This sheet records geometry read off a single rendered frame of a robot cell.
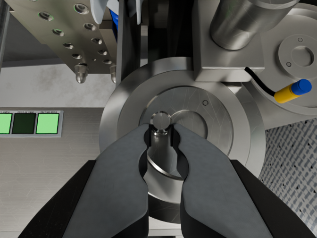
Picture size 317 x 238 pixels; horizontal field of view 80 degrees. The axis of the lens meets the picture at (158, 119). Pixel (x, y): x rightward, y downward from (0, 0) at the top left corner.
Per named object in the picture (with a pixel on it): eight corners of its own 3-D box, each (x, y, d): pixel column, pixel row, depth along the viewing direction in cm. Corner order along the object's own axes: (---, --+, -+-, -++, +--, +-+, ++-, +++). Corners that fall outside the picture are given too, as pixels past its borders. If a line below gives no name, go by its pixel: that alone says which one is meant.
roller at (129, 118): (245, 69, 17) (258, 204, 15) (191, 121, 43) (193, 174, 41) (118, 68, 17) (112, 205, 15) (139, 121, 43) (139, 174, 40)
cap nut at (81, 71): (86, 64, 51) (84, 80, 50) (90, 70, 54) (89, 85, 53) (71, 64, 51) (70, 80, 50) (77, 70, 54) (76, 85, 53)
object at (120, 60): (125, -66, 22) (120, 87, 18) (140, 48, 45) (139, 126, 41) (121, -66, 22) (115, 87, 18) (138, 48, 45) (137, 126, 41)
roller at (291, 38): (352, 2, 20) (379, 116, 17) (241, 89, 45) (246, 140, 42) (237, 0, 19) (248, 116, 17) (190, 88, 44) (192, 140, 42)
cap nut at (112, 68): (121, 64, 51) (121, 80, 50) (124, 71, 54) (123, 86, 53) (108, 64, 51) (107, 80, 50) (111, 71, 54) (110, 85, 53)
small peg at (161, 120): (173, 131, 12) (151, 132, 12) (169, 136, 15) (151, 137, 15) (171, 109, 12) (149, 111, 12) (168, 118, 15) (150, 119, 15)
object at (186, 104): (234, 184, 14) (133, 175, 14) (224, 181, 16) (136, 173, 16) (235, 89, 16) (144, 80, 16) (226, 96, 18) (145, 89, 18)
